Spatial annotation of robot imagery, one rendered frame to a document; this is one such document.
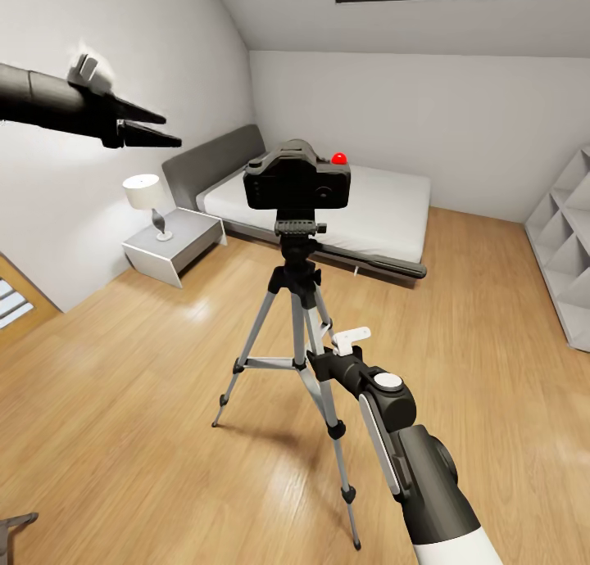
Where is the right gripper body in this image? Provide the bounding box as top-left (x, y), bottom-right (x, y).
top-left (313, 346), bottom-right (364, 390)

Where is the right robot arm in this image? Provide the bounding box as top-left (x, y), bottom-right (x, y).
top-left (306, 326), bottom-right (503, 565)

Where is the digital camera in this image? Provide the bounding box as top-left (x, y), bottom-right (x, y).
top-left (243, 138), bottom-right (352, 210)

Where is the camera tripod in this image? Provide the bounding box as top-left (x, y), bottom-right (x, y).
top-left (211, 209), bottom-right (427, 551)

